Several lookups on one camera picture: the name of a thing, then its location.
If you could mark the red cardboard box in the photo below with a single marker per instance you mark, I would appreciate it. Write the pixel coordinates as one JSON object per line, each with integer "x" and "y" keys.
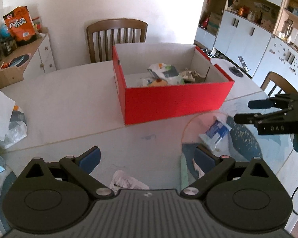
{"x": 143, "y": 104}

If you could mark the beige foil snack bag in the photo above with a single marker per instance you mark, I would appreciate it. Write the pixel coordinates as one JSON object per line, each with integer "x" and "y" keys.
{"x": 192, "y": 76}

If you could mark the orange snack bag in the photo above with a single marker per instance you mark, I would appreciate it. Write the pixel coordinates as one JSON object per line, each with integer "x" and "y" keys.
{"x": 20, "y": 25}

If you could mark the red lidded jar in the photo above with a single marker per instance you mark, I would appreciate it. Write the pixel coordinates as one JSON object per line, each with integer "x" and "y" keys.
{"x": 37, "y": 24}

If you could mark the white crumpled wrapper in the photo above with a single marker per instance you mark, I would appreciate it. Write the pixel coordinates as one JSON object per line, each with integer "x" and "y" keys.
{"x": 122, "y": 180}

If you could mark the blue white packet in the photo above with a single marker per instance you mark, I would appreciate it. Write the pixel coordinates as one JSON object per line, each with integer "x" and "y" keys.
{"x": 215, "y": 133}

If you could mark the brown wooden chair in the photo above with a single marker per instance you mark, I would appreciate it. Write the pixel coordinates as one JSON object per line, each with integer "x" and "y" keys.
{"x": 103, "y": 35}

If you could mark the white wall cupboard unit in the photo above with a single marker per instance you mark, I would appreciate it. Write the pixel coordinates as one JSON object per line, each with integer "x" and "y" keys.
{"x": 259, "y": 36}

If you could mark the white sideboard cabinet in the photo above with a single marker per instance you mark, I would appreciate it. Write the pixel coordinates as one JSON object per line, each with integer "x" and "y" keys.
{"x": 27, "y": 62}

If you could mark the white orange plastic bag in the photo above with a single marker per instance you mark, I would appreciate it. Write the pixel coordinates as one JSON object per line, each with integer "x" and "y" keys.
{"x": 166, "y": 72}

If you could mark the white paper sheet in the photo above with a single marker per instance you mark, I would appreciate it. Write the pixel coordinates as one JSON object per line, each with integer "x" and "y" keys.
{"x": 0, "y": 111}

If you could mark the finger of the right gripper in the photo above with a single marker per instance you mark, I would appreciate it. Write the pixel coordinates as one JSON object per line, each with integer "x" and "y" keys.
{"x": 282, "y": 117}
{"x": 281, "y": 103}

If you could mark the black table socket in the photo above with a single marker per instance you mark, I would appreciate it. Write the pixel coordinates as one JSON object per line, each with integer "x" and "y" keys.
{"x": 236, "y": 71}

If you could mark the clear plastic bag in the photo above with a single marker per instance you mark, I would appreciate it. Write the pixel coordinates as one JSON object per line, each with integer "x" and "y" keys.
{"x": 17, "y": 128}

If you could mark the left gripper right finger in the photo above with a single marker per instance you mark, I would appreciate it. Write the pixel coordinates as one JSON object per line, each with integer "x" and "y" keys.
{"x": 216, "y": 170}

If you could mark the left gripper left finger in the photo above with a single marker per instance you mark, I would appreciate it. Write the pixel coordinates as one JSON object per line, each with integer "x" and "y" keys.
{"x": 78, "y": 169}

